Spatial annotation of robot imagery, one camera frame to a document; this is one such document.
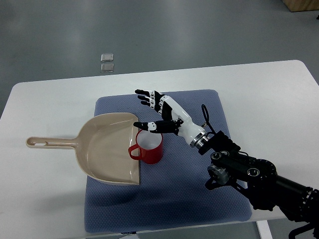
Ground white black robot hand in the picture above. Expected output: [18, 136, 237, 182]
[134, 89, 205, 147]

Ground red cup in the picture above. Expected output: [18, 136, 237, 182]
[128, 130, 163, 164]

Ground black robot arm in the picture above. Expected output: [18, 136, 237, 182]
[198, 129, 319, 239]

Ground beige plastic dustpan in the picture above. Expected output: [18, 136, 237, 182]
[26, 113, 140, 186]

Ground lower metal floor plate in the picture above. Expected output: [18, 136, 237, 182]
[100, 63, 114, 73]

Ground metal floor plate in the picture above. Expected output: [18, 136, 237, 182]
[101, 53, 114, 62]
[100, 63, 114, 73]

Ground upper metal floor plate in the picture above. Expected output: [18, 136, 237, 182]
[101, 53, 114, 62]

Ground white table leg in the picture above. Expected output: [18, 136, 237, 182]
[256, 220, 273, 239]

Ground wooden box corner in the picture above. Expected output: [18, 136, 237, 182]
[282, 0, 319, 12]

